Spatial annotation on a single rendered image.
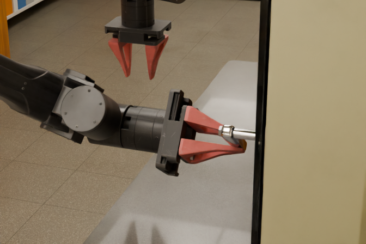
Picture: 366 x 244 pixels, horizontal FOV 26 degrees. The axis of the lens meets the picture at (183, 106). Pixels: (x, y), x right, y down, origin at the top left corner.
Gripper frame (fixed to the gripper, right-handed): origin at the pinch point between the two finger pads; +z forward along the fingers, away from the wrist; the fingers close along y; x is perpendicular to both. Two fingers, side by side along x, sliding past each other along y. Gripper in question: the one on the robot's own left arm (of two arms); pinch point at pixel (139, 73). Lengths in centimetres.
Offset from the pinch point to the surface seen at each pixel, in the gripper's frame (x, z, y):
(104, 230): -26.7, 15.9, 4.0
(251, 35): 362, 109, -64
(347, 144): -46, -13, 41
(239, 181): -4.8, 16.0, 19.8
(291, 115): -46, -15, 35
